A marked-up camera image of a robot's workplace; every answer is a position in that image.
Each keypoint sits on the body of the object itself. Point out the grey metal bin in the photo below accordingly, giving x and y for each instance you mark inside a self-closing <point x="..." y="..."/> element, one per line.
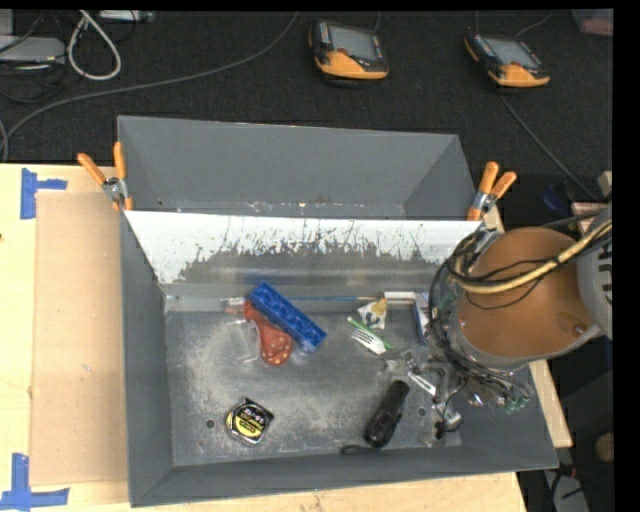
<point x="300" y="400"/>

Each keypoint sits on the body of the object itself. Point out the yellow and black tape measure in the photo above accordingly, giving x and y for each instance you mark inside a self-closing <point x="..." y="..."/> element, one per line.
<point x="249" y="421"/>

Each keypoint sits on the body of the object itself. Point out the white patterned toy chicken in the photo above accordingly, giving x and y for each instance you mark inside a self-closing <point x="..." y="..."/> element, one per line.
<point x="374" y="314"/>

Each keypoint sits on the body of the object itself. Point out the black flashlight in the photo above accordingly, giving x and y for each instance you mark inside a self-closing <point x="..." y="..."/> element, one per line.
<point x="386" y="415"/>

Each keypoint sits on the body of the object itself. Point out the clear plastic piece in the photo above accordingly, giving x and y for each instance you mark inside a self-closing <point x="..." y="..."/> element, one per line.
<point x="241" y="335"/>

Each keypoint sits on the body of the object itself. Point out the thin blue stick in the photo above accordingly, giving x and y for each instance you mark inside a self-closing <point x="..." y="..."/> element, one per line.
<point x="325" y="298"/>

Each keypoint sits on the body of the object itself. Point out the red-brown dotted toy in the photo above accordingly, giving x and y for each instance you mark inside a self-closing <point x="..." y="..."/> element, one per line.
<point x="272" y="345"/>

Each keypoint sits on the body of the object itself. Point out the blue toy brick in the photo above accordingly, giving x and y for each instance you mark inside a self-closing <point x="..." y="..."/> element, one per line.
<point x="290" y="316"/>

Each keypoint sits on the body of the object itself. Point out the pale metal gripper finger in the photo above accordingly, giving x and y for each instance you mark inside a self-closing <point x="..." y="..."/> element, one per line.
<point x="424" y="383"/>
<point x="407" y="357"/>

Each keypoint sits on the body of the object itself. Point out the black cylinder on white bracket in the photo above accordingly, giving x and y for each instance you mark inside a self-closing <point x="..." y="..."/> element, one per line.
<point x="442" y="425"/>

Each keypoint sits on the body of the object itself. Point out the white and blue box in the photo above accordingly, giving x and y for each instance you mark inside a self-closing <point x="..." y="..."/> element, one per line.
<point x="419" y="312"/>

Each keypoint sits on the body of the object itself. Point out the brown cardboard board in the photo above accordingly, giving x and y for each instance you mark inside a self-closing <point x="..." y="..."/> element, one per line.
<point x="75" y="340"/>

